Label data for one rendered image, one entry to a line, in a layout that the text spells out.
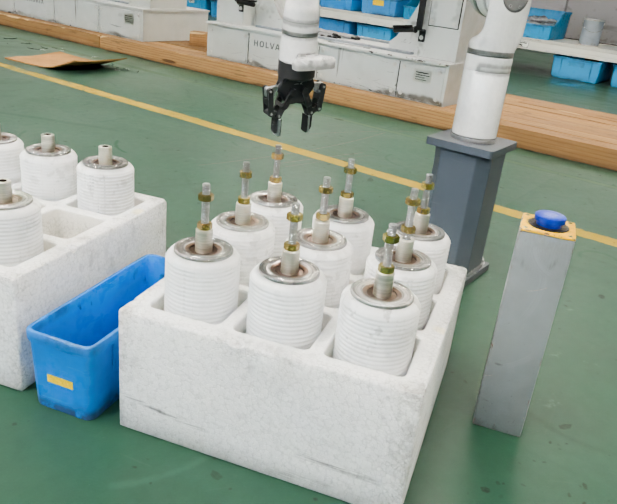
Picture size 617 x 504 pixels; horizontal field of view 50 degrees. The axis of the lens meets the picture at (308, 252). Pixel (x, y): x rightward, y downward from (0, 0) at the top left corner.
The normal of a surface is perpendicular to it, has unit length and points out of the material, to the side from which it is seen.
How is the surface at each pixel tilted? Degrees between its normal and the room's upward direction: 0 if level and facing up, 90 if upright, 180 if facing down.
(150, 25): 90
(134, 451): 0
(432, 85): 90
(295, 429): 90
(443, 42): 90
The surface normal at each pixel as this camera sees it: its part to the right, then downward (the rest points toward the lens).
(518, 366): -0.33, 0.34
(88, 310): 0.93, 0.19
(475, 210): 0.15, 0.41
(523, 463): 0.11, -0.91
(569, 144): -0.59, 0.26
